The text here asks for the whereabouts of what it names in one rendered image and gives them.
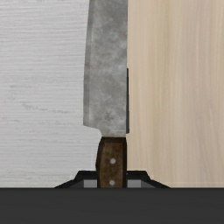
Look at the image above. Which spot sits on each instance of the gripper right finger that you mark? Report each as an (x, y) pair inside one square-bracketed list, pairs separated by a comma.
[(138, 180)]

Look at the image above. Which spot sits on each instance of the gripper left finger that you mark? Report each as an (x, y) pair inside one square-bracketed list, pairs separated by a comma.
[(84, 180)]

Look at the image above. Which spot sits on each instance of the cabinet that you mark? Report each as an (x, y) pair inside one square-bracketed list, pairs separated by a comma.
[(40, 96)]

